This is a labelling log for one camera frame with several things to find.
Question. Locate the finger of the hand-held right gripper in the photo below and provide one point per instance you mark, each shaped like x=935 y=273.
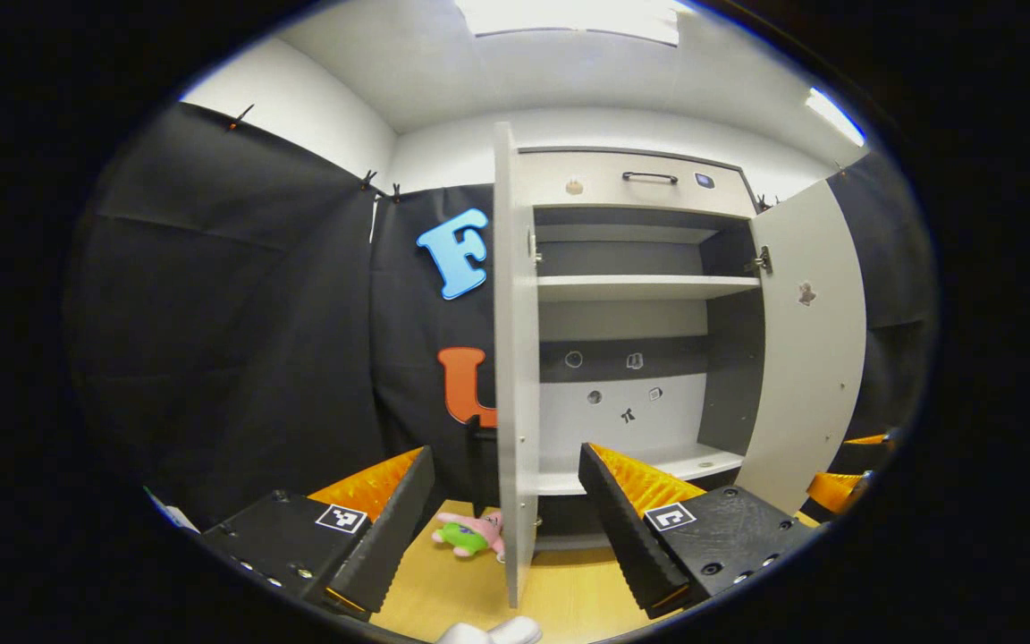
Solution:
x=864 y=452
x=837 y=492

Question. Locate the black backdrop cloth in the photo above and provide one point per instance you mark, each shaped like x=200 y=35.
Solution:
x=238 y=313

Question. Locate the beige cabinet door square stickers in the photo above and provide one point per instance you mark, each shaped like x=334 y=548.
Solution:
x=810 y=376

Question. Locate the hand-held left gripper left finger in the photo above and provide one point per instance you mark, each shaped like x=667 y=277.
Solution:
x=390 y=537

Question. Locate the large ceiling light panel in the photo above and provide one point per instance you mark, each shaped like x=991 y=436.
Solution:
x=569 y=18

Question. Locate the beige double-door shoe cabinet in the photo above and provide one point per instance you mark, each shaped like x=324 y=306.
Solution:
x=649 y=199

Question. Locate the pink and green plush toy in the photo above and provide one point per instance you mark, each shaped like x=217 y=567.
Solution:
x=470 y=535

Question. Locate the white printed papers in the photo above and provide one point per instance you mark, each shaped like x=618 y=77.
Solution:
x=177 y=517

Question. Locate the metal cabinet door hinge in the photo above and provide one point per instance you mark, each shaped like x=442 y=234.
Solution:
x=535 y=249
x=760 y=261

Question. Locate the beige cabinet door checkered sticker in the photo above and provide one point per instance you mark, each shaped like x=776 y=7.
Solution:
x=515 y=358

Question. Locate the narrow ceiling light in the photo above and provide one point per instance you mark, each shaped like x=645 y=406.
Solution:
x=835 y=116

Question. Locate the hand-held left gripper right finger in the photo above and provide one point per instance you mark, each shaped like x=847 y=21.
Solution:
x=627 y=537

